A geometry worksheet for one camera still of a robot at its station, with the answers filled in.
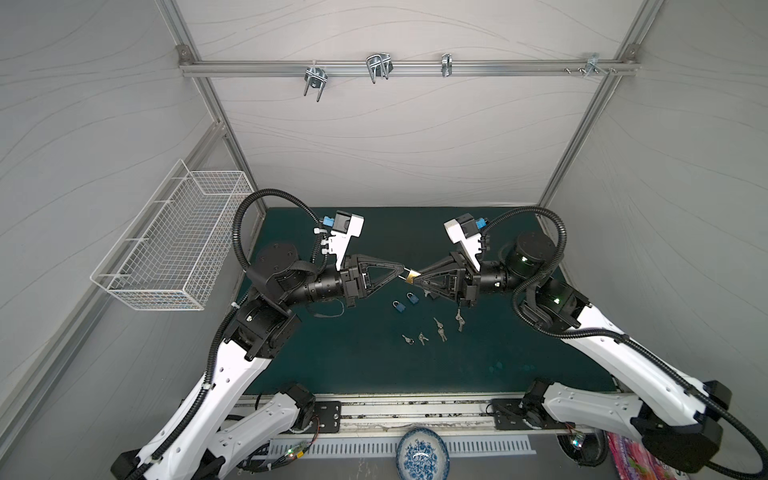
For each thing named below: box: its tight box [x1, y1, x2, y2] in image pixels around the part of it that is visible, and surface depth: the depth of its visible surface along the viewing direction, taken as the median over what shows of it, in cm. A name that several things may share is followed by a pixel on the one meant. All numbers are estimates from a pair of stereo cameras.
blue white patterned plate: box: [396, 427, 451, 480], surface depth 69 cm
